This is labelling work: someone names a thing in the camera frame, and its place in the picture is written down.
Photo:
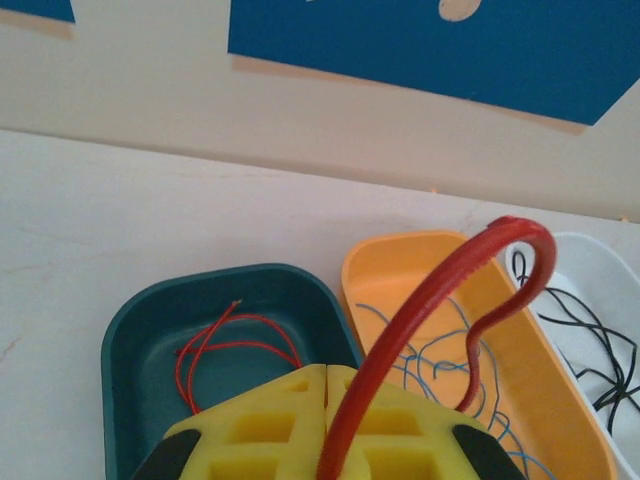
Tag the orange plastic bin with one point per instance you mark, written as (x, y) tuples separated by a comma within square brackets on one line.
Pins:
[(380, 270)]

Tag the blue poster with flower outline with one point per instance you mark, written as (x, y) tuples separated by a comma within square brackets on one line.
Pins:
[(35, 7)]

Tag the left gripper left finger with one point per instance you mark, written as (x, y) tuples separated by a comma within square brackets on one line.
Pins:
[(225, 440)]

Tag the white plastic bin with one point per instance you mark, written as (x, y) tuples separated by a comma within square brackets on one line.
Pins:
[(590, 280)]

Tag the blue poster with peach circle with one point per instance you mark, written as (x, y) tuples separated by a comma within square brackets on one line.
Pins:
[(400, 45)]

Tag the teal plastic bin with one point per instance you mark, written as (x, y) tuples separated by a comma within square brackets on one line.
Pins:
[(150, 320)]

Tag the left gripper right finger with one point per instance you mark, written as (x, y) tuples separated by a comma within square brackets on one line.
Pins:
[(430, 440)]

